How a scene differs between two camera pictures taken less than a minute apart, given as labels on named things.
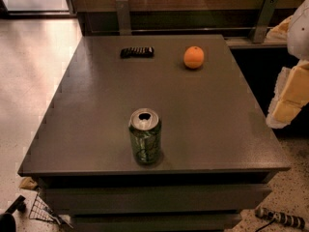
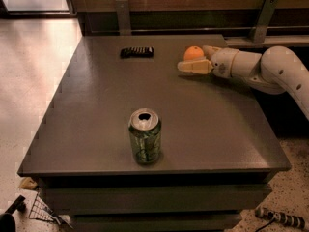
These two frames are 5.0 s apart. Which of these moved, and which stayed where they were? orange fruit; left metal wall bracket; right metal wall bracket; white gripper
Moved: white gripper
Stayed: right metal wall bracket; left metal wall bracket; orange fruit
